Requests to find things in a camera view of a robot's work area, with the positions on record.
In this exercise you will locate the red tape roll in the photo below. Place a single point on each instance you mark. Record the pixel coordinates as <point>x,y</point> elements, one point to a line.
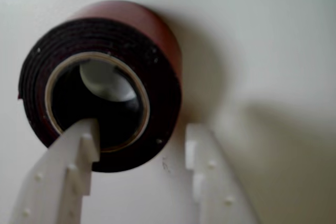
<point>162,82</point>

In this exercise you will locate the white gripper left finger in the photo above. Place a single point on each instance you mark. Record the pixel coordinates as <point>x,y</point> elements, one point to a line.
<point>52,176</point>

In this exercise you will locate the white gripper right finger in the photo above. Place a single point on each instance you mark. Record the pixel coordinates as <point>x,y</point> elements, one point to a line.
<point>218,182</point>

